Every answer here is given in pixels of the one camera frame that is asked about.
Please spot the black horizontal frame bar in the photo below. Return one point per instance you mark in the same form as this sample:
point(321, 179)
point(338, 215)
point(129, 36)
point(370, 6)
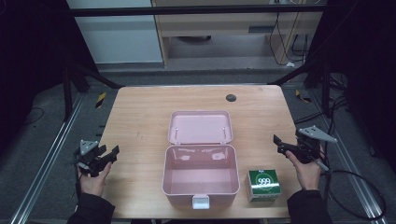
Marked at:
point(186, 11)

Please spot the dark curtain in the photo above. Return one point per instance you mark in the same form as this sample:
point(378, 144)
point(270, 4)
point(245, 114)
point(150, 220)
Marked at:
point(364, 62)
point(31, 46)

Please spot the pink plastic storage box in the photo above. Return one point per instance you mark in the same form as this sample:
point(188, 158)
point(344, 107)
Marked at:
point(200, 174)

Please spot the dark round table grommet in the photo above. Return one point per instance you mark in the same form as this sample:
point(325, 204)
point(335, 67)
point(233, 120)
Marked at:
point(231, 98)

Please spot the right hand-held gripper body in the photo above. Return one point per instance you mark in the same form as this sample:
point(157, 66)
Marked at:
point(306, 146)

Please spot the yellow black striped tape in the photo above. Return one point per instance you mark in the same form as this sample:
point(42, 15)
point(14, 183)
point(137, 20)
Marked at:
point(302, 95)
point(100, 100)

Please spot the aluminium floor rail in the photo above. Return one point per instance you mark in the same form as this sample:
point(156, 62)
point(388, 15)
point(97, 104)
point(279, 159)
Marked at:
point(358, 174)
point(46, 161)

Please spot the white plug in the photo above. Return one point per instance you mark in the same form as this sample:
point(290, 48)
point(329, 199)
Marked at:
point(290, 64)

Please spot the person's left hand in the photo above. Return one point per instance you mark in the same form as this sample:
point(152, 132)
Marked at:
point(93, 183)

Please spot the light wooden desk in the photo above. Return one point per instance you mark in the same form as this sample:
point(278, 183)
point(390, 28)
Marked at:
point(218, 26)

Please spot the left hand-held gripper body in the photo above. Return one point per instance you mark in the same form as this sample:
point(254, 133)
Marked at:
point(89, 159)

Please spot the green and white carton box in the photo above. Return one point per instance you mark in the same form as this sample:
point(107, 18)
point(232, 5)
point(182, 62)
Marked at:
point(264, 185)

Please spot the white cabinet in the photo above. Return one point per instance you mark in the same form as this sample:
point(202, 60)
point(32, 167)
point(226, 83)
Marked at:
point(118, 37)

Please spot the person's right hand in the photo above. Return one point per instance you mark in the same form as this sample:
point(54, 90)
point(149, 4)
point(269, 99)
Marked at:
point(306, 174)

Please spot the black metal stand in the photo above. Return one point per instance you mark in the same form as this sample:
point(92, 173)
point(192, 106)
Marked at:
point(67, 93)
point(325, 90)

